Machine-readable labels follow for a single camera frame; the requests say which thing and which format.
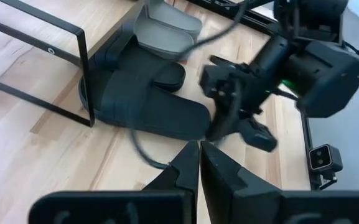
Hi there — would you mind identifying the grey rubber slide sandal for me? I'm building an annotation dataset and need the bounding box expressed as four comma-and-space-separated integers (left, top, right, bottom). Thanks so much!
133, 12, 196, 62
144, 0, 203, 40

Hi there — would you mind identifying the small table-level camera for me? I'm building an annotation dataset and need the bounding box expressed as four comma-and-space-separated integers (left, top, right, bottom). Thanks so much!
307, 142, 344, 174

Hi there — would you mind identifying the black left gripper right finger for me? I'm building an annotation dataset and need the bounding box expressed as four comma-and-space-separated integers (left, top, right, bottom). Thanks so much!
199, 140, 359, 224

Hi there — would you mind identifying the wooden shelf with black frame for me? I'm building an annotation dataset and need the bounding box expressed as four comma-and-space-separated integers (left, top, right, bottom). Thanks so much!
0, 0, 147, 128

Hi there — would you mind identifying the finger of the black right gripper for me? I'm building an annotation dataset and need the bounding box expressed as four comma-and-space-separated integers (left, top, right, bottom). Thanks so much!
221, 102, 244, 139
206, 98, 235, 141

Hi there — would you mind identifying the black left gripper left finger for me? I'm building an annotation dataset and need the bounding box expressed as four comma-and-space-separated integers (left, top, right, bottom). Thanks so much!
28, 139, 200, 224

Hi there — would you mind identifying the black rubber slide sandal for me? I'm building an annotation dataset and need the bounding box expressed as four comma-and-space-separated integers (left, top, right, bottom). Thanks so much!
87, 21, 187, 93
78, 37, 212, 141

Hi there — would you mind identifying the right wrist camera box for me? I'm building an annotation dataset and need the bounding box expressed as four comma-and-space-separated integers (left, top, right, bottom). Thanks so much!
199, 63, 241, 101

